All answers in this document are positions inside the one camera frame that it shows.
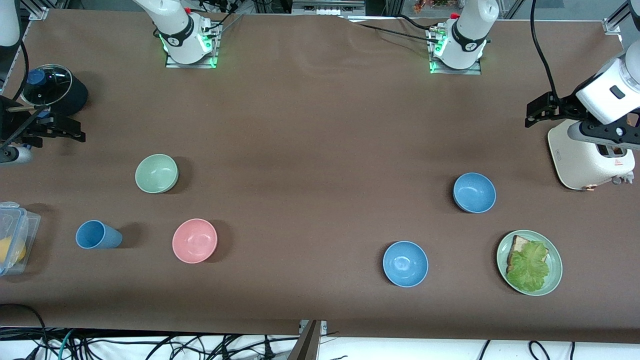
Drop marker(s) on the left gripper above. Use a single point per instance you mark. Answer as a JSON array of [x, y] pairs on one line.
[[565, 106]]

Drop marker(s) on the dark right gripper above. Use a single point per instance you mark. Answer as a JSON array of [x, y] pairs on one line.
[[11, 120]]

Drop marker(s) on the pale green bowl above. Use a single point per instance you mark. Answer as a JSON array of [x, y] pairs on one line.
[[156, 173]]

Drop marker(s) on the blue bowl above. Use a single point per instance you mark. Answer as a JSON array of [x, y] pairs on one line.
[[474, 192], [405, 263]]

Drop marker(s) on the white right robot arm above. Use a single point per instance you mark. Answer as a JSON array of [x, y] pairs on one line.
[[175, 27]]

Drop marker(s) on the pink bowl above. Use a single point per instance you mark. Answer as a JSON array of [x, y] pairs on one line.
[[194, 241]]

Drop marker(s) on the glass lid with blue knob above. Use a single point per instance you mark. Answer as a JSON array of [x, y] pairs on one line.
[[47, 82]]

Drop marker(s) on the cream white toaster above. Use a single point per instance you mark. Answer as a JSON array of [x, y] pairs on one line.
[[582, 162]]

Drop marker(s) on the clear plastic container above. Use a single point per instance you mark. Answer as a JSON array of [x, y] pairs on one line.
[[27, 225]]

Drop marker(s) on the blue plastic cup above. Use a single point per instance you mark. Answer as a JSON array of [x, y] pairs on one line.
[[97, 235]]

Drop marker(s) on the yellow fruit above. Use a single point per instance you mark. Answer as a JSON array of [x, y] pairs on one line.
[[11, 250]]

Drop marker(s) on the toast slice with dark crust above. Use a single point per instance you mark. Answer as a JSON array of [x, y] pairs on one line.
[[519, 245]]

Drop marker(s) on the bread slice with lettuce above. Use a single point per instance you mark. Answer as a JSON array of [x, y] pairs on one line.
[[530, 267]]

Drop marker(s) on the pale green plate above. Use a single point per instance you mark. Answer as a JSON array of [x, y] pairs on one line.
[[554, 270]]

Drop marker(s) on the brown table cover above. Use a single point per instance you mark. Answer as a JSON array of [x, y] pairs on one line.
[[310, 150]]

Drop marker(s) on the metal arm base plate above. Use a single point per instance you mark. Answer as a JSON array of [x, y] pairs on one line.
[[172, 62], [475, 70]]

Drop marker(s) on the aluminium frame corner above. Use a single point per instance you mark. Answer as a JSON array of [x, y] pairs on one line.
[[40, 13], [617, 20]]

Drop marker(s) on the aluminium profile rail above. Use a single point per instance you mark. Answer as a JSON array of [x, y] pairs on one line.
[[327, 6]]

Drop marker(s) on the aluminium table edge bracket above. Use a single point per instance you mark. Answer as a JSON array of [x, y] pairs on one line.
[[309, 342]]

